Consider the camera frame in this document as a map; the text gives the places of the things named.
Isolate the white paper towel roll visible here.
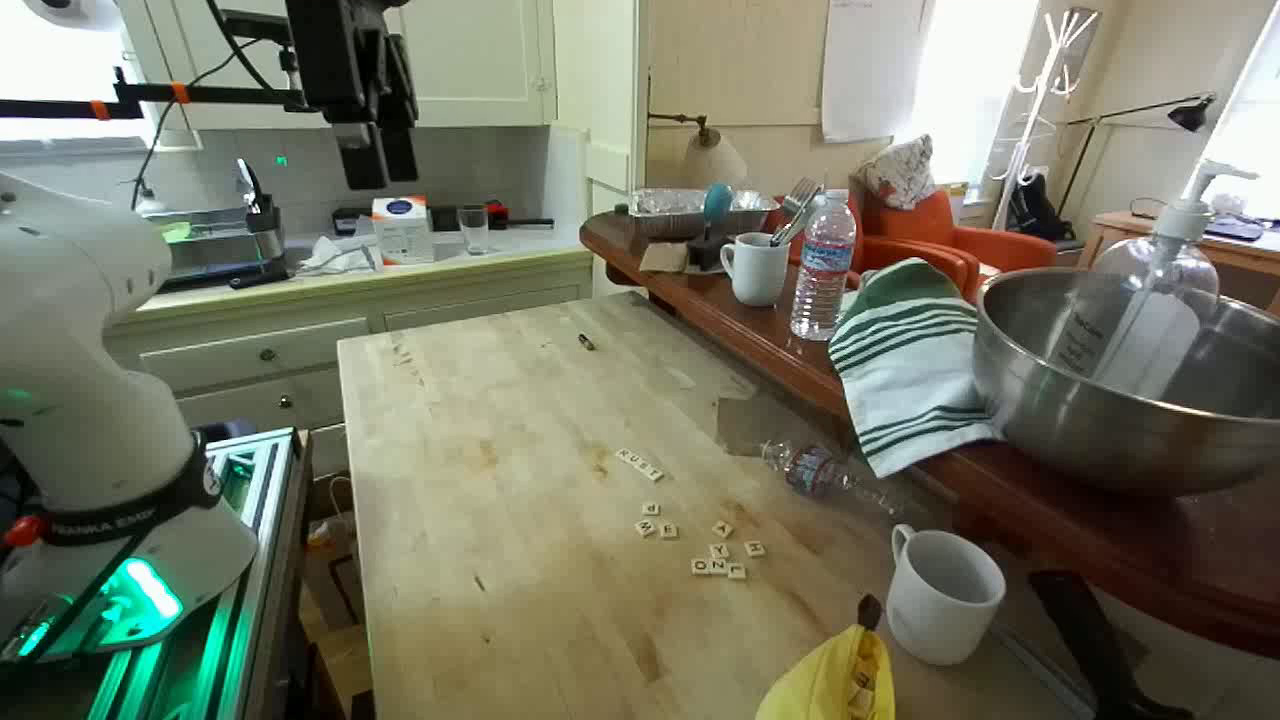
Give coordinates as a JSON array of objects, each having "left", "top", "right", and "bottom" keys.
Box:
[{"left": 371, "top": 195, "right": 433, "bottom": 255}]

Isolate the clear plastic water bottle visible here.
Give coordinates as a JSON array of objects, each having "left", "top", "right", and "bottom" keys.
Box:
[{"left": 787, "top": 188, "right": 858, "bottom": 341}]

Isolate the green striped dish towel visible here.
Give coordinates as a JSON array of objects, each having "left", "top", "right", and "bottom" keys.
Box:
[{"left": 830, "top": 261, "right": 996, "bottom": 478}]

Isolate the clear pump soap bottle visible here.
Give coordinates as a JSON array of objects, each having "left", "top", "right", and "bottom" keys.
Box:
[{"left": 1049, "top": 159, "right": 1248, "bottom": 394}]

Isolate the white wall whiteboard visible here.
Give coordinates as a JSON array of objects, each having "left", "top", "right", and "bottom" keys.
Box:
[{"left": 819, "top": 0, "right": 933, "bottom": 143}]

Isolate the white mug with spoon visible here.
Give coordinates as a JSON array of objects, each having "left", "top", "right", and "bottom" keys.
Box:
[{"left": 720, "top": 232, "right": 787, "bottom": 308}]

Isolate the orange chair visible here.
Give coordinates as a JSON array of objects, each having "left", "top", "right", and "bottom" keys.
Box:
[{"left": 853, "top": 188, "right": 1055, "bottom": 296}]

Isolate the black desk lamp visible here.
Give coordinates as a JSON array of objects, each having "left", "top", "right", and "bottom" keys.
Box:
[{"left": 1059, "top": 90, "right": 1211, "bottom": 198}]

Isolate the black camera rig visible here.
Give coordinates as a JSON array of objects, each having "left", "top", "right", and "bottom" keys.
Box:
[{"left": 0, "top": 0, "right": 419, "bottom": 188}]

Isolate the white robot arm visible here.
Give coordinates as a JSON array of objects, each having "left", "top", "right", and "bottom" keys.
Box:
[{"left": 0, "top": 177, "right": 255, "bottom": 663}]

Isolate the yellow cloth bag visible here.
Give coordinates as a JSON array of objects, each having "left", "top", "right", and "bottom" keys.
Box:
[{"left": 756, "top": 597, "right": 896, "bottom": 720}]

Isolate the large steel mixing bowl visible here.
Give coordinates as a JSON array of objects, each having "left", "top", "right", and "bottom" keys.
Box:
[{"left": 972, "top": 266, "right": 1280, "bottom": 494}]

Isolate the wall lamp with shade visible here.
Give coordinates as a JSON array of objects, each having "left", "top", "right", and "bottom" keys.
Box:
[{"left": 662, "top": 111, "right": 749, "bottom": 188}]

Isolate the dark wooden side counter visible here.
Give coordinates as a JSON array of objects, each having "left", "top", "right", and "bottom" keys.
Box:
[{"left": 580, "top": 212, "right": 1280, "bottom": 655}]

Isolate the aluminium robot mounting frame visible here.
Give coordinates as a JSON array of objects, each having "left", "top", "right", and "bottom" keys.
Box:
[{"left": 0, "top": 427, "right": 314, "bottom": 720}]

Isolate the white ceramic mug foreground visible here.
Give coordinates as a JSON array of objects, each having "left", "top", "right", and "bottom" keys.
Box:
[{"left": 890, "top": 525, "right": 1007, "bottom": 663}]

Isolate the white kitchen cabinet counter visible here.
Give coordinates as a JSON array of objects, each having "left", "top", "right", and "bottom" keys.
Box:
[{"left": 110, "top": 227, "right": 593, "bottom": 427}]

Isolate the white coat rack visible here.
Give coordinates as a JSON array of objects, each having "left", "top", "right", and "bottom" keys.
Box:
[{"left": 991, "top": 3, "right": 1100, "bottom": 227}]

